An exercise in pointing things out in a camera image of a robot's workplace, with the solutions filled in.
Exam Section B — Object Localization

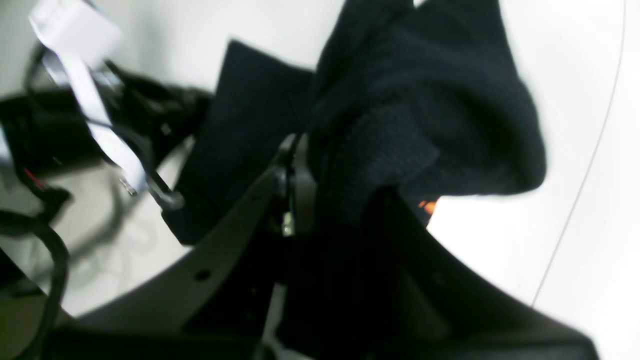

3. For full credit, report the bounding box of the black T-shirt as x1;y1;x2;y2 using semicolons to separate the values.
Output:
162;0;547;245

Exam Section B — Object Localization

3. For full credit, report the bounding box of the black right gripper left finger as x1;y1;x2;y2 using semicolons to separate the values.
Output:
55;135;316;360

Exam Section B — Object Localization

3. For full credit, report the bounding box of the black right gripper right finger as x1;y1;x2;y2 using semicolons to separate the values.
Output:
363;189;599;360

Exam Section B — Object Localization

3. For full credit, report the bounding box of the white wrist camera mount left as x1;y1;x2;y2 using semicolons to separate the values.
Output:
27;0;186;211

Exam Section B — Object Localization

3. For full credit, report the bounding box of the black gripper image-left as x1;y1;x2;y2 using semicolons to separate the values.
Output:
100;64;214;170

